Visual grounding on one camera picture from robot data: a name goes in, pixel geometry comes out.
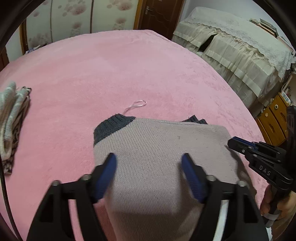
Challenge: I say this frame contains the striped knit children's sweater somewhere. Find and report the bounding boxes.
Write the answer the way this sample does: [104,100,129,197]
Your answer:
[93,111,256,240]

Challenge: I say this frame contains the person's right hand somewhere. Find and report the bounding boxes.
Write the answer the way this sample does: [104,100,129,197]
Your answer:
[260,185,295,240]

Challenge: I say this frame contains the yellow wooden drawer cabinet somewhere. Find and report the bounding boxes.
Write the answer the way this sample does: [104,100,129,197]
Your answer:
[255,93,289,146]

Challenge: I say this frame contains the cream lace covered furniture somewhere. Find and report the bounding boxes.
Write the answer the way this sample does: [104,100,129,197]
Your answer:
[172,6,295,108]

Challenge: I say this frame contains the striped folded garment at bottom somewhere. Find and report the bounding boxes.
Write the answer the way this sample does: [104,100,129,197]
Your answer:
[1,87,32,175]

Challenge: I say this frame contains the pink bed blanket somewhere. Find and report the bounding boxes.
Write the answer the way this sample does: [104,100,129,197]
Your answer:
[1,30,263,239]

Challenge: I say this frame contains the grey white fleece folded garment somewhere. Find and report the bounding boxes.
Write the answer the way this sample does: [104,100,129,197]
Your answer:
[1,82,31,161]

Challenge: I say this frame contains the books stack on cover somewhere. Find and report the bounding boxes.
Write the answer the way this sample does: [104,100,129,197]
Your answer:
[249,18,289,46]

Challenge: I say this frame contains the items on bedside table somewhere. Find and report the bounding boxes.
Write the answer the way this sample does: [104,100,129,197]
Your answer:
[25,45,42,54]

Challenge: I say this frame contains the dark brown wooden door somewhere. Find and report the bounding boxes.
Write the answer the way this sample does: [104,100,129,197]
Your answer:
[137,0,185,40]

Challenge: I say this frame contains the floral sliding wardrobe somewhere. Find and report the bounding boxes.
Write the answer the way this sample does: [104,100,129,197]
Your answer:
[19,0,140,54]

